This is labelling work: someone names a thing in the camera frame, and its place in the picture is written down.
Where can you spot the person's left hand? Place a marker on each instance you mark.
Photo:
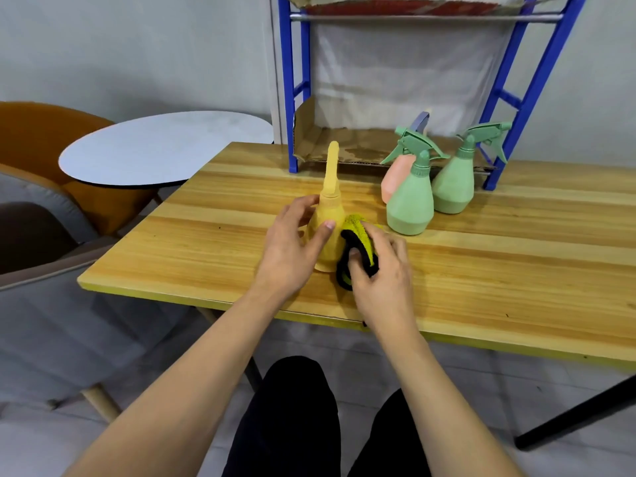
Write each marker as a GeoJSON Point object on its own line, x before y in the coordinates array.
{"type": "Point", "coordinates": [285, 263]}

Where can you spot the person's right hand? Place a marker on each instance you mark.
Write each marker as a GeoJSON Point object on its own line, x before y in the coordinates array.
{"type": "Point", "coordinates": [385, 288]}

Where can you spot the green and black cloth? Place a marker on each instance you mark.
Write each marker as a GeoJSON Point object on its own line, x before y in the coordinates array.
{"type": "Point", "coordinates": [360, 233]}

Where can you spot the yellow spray bottle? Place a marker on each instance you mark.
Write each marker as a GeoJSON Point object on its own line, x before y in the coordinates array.
{"type": "Point", "coordinates": [330, 203]}

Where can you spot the green spray bottle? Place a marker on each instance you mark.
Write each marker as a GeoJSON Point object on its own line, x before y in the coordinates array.
{"type": "Point", "coordinates": [454, 188]}
{"type": "Point", "coordinates": [410, 208]}

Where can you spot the pink spray bottle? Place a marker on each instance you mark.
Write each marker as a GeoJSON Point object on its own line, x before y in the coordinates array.
{"type": "Point", "coordinates": [395, 181]}

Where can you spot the blue metal shelf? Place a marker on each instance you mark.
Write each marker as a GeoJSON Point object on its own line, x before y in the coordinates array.
{"type": "Point", "coordinates": [533, 94]}

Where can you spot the person's left forearm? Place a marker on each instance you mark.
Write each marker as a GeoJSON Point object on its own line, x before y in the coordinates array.
{"type": "Point", "coordinates": [169, 397]}

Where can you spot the person's right forearm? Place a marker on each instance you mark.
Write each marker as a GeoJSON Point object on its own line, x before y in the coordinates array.
{"type": "Point", "coordinates": [442, 412]}

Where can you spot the person's right leg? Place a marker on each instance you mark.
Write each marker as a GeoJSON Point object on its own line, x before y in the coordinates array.
{"type": "Point", "coordinates": [392, 437]}

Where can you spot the person's leg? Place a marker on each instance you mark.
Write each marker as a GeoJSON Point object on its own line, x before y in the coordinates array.
{"type": "Point", "coordinates": [392, 437]}
{"type": "Point", "coordinates": [288, 422]}

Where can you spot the person's left leg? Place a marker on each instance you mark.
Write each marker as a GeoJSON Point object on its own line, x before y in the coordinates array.
{"type": "Point", "coordinates": [288, 422]}

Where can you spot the black metal table leg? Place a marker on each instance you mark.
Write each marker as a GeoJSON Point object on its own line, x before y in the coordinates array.
{"type": "Point", "coordinates": [576, 412]}
{"type": "Point", "coordinates": [252, 375]}

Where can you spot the stained brown cardboard sheet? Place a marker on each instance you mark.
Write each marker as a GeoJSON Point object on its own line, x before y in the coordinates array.
{"type": "Point", "coordinates": [362, 144]}

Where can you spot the round white side table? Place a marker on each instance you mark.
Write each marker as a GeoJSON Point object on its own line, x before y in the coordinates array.
{"type": "Point", "coordinates": [159, 146]}

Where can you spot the white cloth backdrop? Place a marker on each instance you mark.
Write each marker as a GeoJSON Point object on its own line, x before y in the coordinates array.
{"type": "Point", "coordinates": [402, 74]}

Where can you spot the brown chair with grey shell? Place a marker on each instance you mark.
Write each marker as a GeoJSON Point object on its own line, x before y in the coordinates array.
{"type": "Point", "coordinates": [25, 238]}

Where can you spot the orange chair with grey shell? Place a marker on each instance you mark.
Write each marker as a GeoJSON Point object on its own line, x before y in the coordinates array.
{"type": "Point", "coordinates": [40, 134]}

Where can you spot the torn red-brown cardboard sheet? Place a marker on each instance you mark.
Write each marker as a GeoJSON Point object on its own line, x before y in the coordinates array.
{"type": "Point", "coordinates": [397, 4]}

